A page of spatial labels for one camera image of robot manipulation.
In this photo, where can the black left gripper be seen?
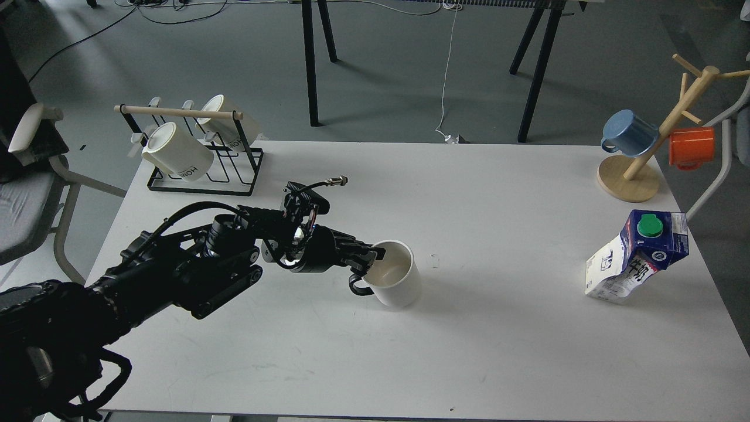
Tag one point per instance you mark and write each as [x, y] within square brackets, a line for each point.
[327, 248]

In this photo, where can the white mug black handle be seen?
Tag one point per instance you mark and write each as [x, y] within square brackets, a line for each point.
[394, 280]

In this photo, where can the blue white milk carton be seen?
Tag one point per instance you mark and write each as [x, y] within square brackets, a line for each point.
[649, 242]

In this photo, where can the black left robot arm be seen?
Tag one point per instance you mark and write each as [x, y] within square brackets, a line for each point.
[54, 333]

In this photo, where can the rear cream mug on rack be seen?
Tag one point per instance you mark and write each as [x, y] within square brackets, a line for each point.
[226, 127]

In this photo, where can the cream mug on rack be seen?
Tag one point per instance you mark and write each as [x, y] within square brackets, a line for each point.
[178, 154]
[226, 127]

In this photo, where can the front cream mug on rack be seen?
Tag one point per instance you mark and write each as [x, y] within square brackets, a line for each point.
[178, 154]

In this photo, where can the black table legs right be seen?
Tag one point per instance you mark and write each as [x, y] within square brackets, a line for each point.
[556, 9]

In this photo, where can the wooden mug tree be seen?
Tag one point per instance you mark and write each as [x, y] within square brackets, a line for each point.
[632, 179]

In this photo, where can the blue mug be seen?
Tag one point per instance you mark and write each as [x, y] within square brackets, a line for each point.
[629, 134]

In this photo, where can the grey office chair left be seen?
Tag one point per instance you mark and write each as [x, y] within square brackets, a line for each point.
[41, 201]

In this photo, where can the orange mug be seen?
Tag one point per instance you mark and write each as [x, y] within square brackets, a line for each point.
[690, 148]

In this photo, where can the white chair right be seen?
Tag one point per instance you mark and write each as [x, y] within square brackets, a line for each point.
[724, 119]

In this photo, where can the black wire mug rack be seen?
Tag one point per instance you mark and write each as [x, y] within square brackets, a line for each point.
[232, 173]

